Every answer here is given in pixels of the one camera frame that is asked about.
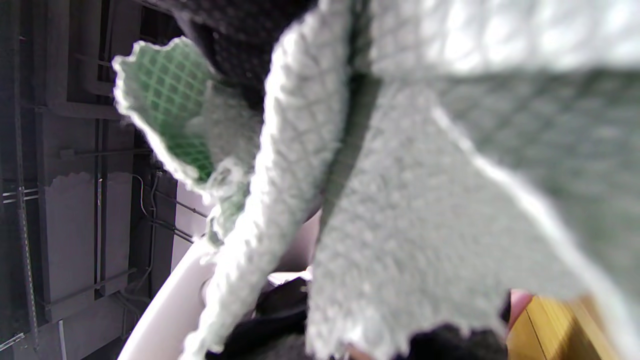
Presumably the wooden three-compartment tray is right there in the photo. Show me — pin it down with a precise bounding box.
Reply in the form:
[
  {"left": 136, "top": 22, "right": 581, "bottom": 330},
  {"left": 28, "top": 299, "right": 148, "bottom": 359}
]
[{"left": 506, "top": 295, "right": 623, "bottom": 360}]

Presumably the person's left hand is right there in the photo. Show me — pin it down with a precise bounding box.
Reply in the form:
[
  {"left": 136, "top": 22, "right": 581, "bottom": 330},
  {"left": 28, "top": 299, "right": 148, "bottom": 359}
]
[{"left": 150, "top": 0, "right": 321, "bottom": 112}]

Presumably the person's right hand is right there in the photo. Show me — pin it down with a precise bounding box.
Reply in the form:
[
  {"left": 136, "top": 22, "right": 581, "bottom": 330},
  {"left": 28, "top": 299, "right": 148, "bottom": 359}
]
[{"left": 205, "top": 277, "right": 512, "bottom": 360}]

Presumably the pink-handled steel baby fork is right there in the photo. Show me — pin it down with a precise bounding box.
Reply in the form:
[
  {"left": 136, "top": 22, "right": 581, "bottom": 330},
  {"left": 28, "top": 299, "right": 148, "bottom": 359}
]
[{"left": 509, "top": 289, "right": 534, "bottom": 328}]

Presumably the green fish scale cleaning cloth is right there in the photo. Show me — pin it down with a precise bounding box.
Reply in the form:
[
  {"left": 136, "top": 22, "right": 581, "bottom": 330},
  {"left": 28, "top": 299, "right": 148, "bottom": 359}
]
[{"left": 111, "top": 0, "right": 640, "bottom": 360}]

